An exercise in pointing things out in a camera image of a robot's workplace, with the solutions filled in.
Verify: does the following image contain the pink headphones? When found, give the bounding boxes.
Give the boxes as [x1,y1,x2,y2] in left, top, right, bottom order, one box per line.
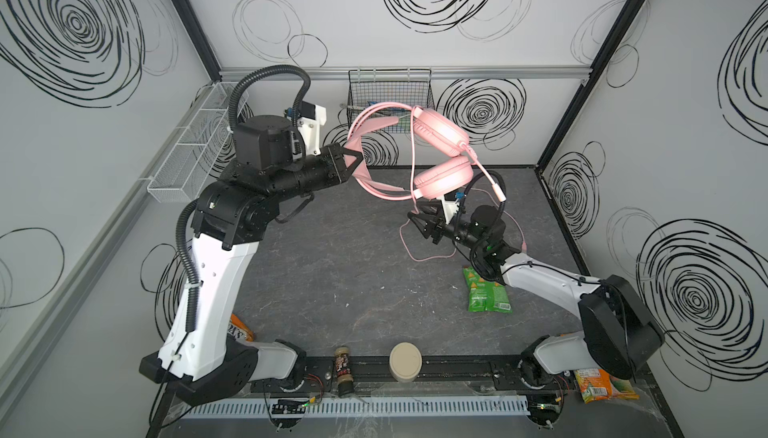
[345,102,506,202]

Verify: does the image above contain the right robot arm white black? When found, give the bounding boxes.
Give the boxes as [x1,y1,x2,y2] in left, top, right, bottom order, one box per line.
[408,170,665,389]

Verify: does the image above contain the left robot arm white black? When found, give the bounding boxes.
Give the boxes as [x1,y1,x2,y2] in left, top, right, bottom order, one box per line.
[140,64,364,406]

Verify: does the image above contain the green snack bag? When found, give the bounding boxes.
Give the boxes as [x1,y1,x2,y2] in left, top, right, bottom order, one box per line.
[462,266,512,313]

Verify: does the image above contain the beige round lid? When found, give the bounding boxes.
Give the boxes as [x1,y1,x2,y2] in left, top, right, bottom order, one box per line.
[388,342,423,383]

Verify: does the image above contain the small brown bottle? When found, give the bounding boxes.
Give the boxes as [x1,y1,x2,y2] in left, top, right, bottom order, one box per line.
[334,346,355,398]

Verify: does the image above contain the orange white snack bag left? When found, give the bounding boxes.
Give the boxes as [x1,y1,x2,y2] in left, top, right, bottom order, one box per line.
[228,313,255,342]

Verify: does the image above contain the orange snack bag right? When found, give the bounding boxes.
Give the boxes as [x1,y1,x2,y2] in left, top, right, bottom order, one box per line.
[574,368,639,403]

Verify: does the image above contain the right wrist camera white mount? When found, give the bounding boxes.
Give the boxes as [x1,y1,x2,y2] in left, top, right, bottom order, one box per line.
[440,191,465,223]

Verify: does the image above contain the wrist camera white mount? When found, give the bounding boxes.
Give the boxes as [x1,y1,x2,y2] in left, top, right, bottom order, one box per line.
[297,102,327,155]
[440,191,465,223]

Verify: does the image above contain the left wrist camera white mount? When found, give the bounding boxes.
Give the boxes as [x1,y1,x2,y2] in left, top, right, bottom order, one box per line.
[297,102,327,155]

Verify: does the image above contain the black wire basket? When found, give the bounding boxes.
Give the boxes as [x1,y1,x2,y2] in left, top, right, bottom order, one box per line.
[345,68,435,124]

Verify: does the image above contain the clear plastic wall shelf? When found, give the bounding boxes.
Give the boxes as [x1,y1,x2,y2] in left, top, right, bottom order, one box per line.
[147,82,235,203]

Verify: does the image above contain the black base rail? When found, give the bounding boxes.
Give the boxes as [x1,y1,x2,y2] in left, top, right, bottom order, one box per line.
[246,355,572,397]

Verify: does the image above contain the white slotted cable duct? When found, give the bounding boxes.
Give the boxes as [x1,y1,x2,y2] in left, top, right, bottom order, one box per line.
[185,395,530,419]

